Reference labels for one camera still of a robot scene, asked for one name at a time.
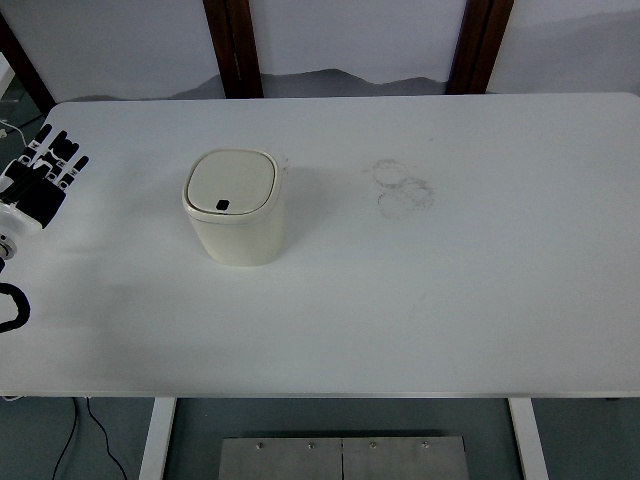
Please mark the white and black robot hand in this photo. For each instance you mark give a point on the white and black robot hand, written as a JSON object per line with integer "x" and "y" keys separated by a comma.
{"x": 37, "y": 200}

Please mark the cream plastic trash bin with lid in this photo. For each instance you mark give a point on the cream plastic trash bin with lid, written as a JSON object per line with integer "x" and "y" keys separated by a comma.
{"x": 235, "y": 230}

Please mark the white table leg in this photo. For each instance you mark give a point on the white table leg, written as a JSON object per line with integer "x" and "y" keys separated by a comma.
{"x": 157, "y": 440}
{"x": 529, "y": 440}

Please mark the grey metal plate with screws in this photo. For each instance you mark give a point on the grey metal plate with screws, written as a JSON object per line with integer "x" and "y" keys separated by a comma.
{"x": 345, "y": 459}

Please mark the dark brown wooden post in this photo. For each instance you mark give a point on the dark brown wooden post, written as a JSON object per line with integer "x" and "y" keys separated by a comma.
{"x": 235, "y": 50}
{"x": 27, "y": 75}
{"x": 477, "y": 47}

